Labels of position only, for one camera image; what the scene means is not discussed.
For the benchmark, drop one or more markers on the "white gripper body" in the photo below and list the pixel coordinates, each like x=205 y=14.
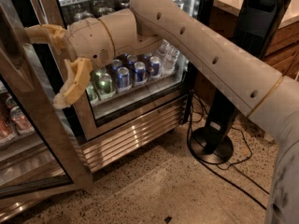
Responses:
x=88 y=41

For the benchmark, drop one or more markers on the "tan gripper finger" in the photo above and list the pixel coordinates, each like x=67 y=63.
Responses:
x=50 y=34
x=78 y=78

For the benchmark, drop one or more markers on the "glass fridge door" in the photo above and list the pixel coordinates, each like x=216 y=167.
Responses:
x=98 y=116
x=48 y=160

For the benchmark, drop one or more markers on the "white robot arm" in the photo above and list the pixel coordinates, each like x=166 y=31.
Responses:
x=260 y=92

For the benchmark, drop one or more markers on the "green can bottom shelf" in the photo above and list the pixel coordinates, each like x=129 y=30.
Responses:
x=105 y=86

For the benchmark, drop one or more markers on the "blue can front left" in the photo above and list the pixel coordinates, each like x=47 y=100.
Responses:
x=123 y=79

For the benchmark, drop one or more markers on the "blue can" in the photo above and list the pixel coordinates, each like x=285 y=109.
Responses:
x=123 y=79
x=140 y=72
x=154 y=66

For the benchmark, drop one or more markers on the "blue can front middle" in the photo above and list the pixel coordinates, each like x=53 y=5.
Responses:
x=140 y=72

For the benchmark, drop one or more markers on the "blue can front right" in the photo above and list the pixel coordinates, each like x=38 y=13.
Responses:
x=154 y=66

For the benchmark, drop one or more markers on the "red soda can rear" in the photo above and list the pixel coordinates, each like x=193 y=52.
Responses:
x=10 y=102

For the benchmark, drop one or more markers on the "red soda can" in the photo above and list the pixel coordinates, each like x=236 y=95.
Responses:
x=22 y=123
x=10 y=102

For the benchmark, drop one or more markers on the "red soda can front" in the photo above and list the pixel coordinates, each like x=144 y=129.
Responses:
x=22 y=123

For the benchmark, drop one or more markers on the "small clear water bottle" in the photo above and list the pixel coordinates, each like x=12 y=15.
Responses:
x=170 y=60

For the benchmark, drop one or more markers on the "red can at edge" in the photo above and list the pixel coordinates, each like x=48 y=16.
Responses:
x=6 y=132

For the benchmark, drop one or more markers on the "wooden counter cabinet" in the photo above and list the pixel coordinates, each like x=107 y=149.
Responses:
x=282 y=53

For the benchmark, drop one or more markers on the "black tower fan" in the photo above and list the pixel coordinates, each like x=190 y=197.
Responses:
x=257 y=22

